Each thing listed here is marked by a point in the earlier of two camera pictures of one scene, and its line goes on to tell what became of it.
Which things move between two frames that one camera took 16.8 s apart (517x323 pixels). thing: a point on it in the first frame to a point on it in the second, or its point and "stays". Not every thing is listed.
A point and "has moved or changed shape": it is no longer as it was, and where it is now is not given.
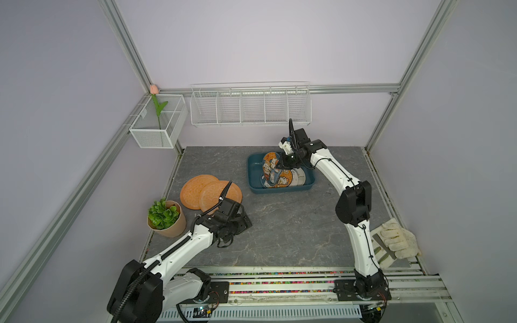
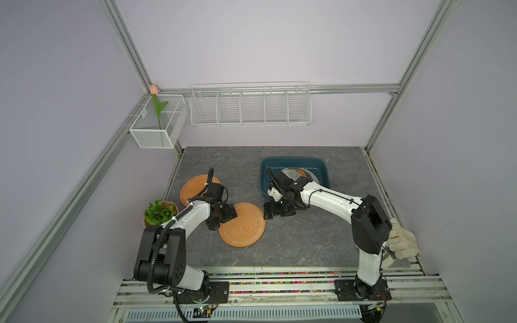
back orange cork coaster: x=191 y=188 stays
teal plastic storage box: x=255 y=169 has moved or changed shape
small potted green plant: x=165 y=218 stays
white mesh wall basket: x=160 y=122 stays
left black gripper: x=244 y=223 to x=229 y=213
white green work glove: x=402 y=244 stays
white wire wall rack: x=250 y=103 stays
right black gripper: x=283 y=163 to x=272 y=210
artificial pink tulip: x=154 y=90 stays
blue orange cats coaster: x=285 y=179 has moved or changed shape
